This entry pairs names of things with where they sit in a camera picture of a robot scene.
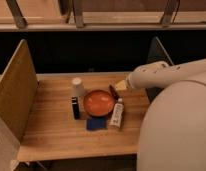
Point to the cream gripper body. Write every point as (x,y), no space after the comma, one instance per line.
(122,85)

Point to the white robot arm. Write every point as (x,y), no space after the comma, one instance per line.
(173,131)

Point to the orange bowl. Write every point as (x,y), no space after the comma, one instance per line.
(98,103)

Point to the blue cloth square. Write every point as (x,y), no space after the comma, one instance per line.
(95,123)

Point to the right dark side panel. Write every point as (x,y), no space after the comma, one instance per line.
(157,53)

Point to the left wooden side panel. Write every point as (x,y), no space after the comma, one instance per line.
(18,85)

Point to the wooden shelf frame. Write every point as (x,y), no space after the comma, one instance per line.
(101,15)

